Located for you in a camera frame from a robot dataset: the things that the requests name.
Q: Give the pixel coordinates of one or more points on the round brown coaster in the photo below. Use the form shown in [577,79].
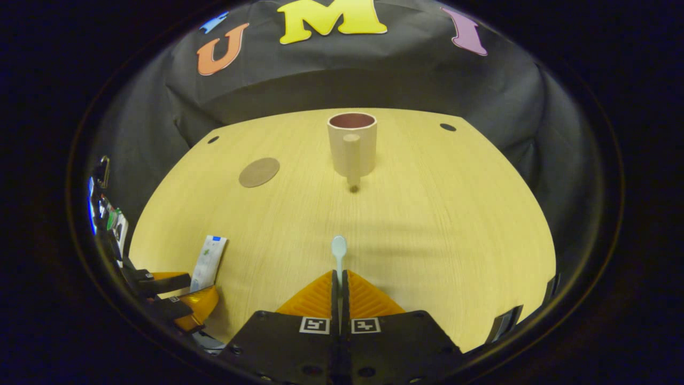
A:
[259,172]

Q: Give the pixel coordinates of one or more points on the beige cup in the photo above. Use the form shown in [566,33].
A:
[366,149]

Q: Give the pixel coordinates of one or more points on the black backdrop cloth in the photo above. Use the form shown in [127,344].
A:
[406,69]

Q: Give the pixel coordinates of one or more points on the pale blue toothbrush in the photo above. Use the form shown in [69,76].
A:
[339,247]

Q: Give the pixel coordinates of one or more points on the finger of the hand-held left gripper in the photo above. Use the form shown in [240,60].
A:
[165,284]
[173,310]

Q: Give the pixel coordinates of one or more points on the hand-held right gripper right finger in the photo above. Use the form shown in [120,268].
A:
[395,353]

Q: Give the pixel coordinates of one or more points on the white toothpaste tube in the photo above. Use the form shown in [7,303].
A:
[209,256]

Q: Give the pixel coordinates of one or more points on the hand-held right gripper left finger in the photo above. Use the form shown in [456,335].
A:
[288,353]

